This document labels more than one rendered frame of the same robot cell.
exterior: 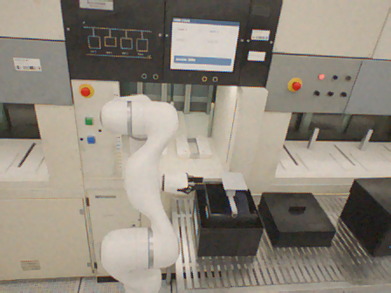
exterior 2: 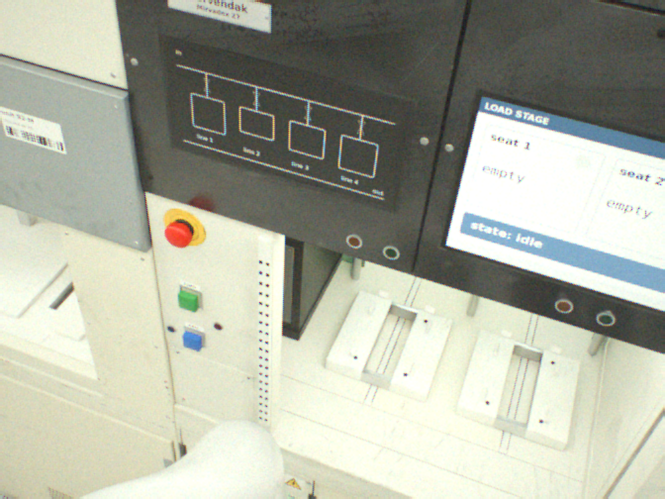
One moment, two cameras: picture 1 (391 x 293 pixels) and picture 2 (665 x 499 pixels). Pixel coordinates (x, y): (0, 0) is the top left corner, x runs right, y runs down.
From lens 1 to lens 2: 0.70 m
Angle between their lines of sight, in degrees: 25
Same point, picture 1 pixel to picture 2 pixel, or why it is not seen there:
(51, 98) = (94, 222)
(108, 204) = not seen: hidden behind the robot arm
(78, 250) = not seen: outside the picture
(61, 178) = (124, 387)
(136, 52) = (336, 172)
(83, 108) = (176, 265)
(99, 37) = (225, 103)
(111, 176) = not seen: hidden behind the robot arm
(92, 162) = (196, 383)
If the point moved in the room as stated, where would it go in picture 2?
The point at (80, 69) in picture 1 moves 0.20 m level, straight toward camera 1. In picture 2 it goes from (168, 173) to (118, 280)
